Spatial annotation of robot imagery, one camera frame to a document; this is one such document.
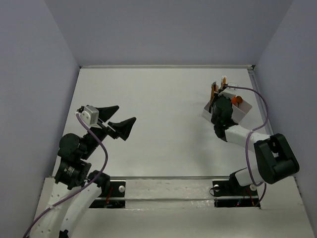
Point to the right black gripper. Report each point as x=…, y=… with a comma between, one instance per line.
x=222, y=95

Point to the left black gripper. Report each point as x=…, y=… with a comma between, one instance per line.
x=105, y=126

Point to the orange plastic spoon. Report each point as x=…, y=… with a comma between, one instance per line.
x=234, y=100

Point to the copper metal spoon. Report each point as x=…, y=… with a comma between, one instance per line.
x=238, y=101

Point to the yellow plastic knife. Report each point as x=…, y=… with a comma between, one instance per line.
x=213, y=86

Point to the silver fork teal handle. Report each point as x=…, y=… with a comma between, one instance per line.
x=223, y=81

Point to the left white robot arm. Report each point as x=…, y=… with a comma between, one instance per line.
x=80, y=176

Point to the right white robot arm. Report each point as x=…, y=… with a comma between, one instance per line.
x=269, y=158

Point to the white divided utensil container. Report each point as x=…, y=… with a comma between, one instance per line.
x=238, y=112

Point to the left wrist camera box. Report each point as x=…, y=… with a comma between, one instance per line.
x=89, y=115

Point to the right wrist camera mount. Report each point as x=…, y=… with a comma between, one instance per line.
x=230, y=91

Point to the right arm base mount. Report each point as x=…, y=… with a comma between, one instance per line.
x=230, y=194

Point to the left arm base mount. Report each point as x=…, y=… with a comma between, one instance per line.
x=114, y=198

